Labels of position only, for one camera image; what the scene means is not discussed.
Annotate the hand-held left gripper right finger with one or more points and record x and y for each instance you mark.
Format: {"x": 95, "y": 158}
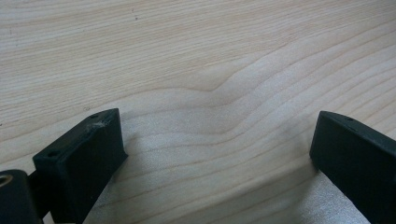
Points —
{"x": 358, "y": 161}

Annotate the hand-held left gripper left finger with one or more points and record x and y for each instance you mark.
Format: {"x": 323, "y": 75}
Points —
{"x": 84, "y": 161}

